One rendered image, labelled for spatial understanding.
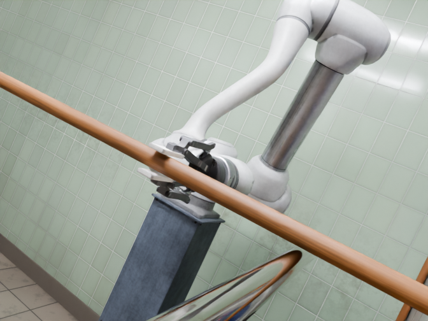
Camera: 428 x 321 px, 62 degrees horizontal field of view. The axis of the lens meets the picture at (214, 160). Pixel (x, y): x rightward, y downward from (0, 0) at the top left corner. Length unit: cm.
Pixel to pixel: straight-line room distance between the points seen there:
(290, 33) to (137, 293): 98
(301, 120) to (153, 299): 78
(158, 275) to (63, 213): 124
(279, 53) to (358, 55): 24
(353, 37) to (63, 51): 202
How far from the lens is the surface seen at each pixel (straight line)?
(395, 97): 178
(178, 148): 60
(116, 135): 63
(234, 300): 24
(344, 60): 112
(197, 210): 124
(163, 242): 128
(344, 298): 175
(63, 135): 250
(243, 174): 83
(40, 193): 258
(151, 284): 132
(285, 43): 102
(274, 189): 125
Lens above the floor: 126
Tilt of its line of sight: 3 degrees down
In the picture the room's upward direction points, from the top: 25 degrees clockwise
